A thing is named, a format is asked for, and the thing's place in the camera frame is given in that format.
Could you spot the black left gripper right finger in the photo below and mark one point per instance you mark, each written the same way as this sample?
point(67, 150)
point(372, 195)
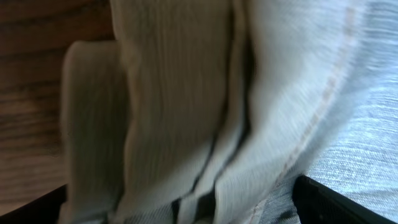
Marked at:
point(318, 204)

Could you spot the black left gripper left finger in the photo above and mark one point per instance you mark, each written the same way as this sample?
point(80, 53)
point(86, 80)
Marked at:
point(43, 210)

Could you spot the light blue denim shorts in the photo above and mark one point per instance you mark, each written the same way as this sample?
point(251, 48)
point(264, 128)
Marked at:
point(208, 111)

